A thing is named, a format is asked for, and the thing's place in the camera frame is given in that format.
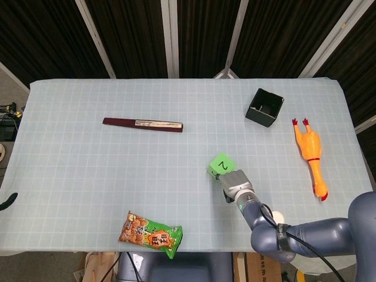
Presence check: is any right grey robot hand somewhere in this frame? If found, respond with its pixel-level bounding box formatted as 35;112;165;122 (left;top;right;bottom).
216;169;256;204

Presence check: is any green numbered cube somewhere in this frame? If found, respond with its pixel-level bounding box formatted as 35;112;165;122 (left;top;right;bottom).
207;152;237;179

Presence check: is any light blue grid tablecloth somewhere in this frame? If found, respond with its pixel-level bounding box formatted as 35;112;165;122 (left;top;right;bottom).
0;78;376;256

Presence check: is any white paper cup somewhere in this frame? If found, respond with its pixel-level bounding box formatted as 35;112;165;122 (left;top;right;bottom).
270;210;286;226

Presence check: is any open black square box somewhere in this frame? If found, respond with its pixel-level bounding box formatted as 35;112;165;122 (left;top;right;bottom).
244;88;285;128

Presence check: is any orange rubber chicken toy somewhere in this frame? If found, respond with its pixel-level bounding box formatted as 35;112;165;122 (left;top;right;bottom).
291;117;329;202

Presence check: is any brown cardboard box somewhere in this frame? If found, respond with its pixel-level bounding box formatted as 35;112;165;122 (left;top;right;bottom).
245;251;283;282

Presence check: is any green orange snack bag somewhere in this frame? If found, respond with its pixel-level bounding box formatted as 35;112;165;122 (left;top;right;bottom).
117;210;183;260

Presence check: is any dark grey robot torso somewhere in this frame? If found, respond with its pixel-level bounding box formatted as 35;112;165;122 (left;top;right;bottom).
117;251;236;282

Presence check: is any folded dark red hand fan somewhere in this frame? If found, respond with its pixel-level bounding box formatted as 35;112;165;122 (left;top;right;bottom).
102;117;184;133

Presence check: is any black electronic device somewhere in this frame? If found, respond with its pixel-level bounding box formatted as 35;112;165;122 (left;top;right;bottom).
0;116;20;142

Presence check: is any black velcro strap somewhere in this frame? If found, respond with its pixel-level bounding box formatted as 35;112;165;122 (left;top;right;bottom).
275;223;291;253

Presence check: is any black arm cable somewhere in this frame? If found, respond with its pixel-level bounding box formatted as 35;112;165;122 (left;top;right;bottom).
258;203;349;282

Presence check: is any white partition frame post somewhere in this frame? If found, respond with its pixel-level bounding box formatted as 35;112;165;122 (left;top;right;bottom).
75;0;117;79
299;0;362;79
160;0;180;79
213;0;250;79
354;117;376;135

